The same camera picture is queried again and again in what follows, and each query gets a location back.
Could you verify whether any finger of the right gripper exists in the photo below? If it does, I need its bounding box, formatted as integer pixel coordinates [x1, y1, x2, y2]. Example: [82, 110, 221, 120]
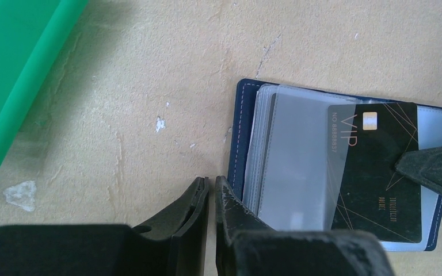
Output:
[395, 147, 442, 196]

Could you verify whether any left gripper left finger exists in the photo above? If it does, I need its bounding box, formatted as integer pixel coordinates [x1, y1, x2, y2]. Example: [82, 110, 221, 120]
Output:
[0, 177, 209, 275]

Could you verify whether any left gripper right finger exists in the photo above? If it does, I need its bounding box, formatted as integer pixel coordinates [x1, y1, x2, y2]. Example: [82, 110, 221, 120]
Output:
[215, 176, 394, 275]

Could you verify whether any black card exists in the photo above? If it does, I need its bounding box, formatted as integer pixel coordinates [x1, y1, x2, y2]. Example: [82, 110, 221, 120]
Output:
[327, 102, 422, 243]

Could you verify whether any blue leather card holder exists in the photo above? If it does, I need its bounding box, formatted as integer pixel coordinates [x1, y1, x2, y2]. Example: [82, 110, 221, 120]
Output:
[228, 79, 442, 251]

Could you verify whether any green plastic bin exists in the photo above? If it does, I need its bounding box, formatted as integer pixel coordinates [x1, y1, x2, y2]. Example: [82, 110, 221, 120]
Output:
[0, 1, 87, 166]

